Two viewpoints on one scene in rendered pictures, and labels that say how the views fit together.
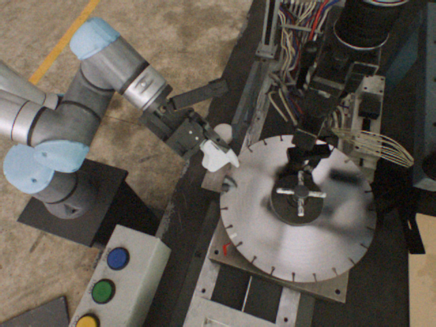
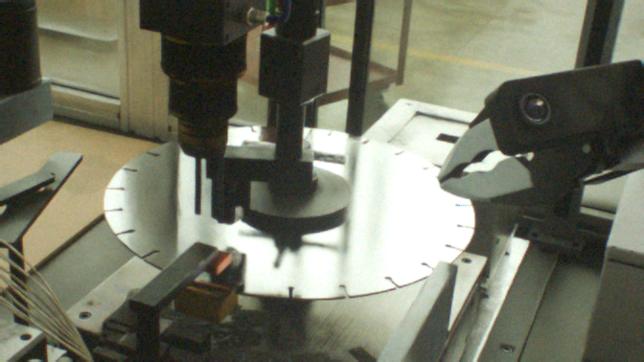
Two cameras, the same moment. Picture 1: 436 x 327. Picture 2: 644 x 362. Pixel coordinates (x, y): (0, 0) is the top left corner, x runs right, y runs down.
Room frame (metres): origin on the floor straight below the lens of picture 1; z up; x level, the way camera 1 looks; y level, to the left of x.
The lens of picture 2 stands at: (0.93, -0.17, 1.33)
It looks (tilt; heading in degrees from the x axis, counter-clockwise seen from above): 26 degrees down; 178
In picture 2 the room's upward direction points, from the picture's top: 4 degrees clockwise
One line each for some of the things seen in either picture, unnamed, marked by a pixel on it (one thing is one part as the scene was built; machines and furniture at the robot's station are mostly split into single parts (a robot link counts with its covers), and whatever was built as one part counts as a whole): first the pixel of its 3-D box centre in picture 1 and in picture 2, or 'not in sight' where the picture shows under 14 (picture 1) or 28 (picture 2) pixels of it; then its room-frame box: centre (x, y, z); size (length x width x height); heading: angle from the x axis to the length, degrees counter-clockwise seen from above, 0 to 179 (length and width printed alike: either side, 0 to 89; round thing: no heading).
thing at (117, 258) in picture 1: (118, 258); not in sight; (0.11, 0.24, 0.90); 0.04 x 0.04 x 0.02
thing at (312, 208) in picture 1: (297, 197); (291, 185); (0.19, -0.16, 0.96); 0.11 x 0.11 x 0.03
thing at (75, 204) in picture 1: (64, 189); not in sight; (0.34, 0.45, 0.80); 0.15 x 0.15 x 0.10
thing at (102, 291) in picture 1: (103, 291); not in sight; (0.05, 0.27, 0.90); 0.04 x 0.04 x 0.02
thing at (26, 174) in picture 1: (41, 169); not in sight; (0.35, 0.45, 0.91); 0.13 x 0.12 x 0.14; 164
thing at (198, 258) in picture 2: not in sight; (180, 307); (0.37, -0.24, 0.95); 0.10 x 0.03 x 0.07; 157
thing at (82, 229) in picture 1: (117, 225); not in sight; (0.34, 0.45, 0.37); 0.40 x 0.40 x 0.75; 67
